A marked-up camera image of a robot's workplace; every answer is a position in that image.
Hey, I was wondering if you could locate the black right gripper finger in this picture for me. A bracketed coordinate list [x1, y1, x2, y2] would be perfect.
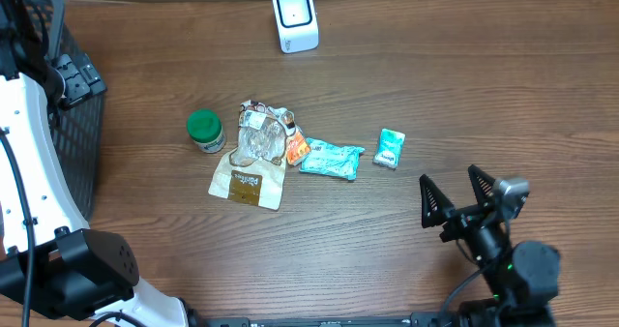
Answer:
[467, 164, 495, 206]
[419, 174, 455, 228]

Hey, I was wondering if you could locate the small teal white pack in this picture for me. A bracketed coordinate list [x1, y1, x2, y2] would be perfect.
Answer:
[373, 129, 405, 169]

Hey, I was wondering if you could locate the teal tissue pack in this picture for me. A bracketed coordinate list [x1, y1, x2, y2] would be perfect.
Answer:
[300, 137, 366, 181]

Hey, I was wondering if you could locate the green round lid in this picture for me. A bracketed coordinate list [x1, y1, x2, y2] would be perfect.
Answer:
[186, 109, 226, 154]

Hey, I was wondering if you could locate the small orange box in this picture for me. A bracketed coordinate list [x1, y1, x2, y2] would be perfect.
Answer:
[285, 130, 311, 166]

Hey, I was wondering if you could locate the brown clear snack bag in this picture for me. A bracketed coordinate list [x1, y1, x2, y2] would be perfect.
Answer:
[208, 100, 300, 211]

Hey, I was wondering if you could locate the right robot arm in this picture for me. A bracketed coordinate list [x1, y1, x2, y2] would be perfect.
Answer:
[419, 164, 561, 326]

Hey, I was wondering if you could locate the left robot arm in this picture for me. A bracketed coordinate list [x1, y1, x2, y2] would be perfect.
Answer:
[1, 0, 201, 326]

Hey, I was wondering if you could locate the white barcode scanner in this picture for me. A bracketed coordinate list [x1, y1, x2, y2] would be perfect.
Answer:
[272, 0, 319, 54]

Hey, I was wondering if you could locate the grey plastic mesh basket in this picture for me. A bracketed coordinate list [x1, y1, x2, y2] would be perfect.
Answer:
[0, 0, 106, 222]

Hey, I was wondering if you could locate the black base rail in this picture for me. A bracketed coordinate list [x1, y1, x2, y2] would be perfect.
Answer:
[192, 310, 552, 327]

